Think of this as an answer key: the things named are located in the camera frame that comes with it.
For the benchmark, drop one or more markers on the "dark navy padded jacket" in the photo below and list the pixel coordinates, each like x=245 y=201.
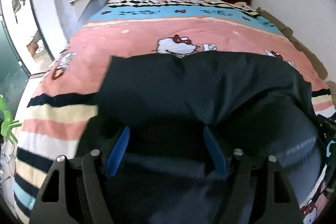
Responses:
x=167 y=175

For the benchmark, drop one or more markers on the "pink Hello Kitty blanket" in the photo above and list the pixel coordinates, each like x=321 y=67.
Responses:
x=62 y=105

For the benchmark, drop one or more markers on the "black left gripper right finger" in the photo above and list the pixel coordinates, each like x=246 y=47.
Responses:
x=260 y=194

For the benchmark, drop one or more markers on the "green plastic hanger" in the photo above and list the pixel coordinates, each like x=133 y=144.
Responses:
x=8 y=123

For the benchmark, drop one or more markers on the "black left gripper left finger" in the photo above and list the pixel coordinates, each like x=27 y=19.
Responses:
x=72 y=191

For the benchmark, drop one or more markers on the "white bedside shelf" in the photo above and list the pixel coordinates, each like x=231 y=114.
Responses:
x=84 y=9

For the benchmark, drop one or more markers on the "dark green door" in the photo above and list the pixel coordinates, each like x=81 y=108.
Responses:
x=13 y=78

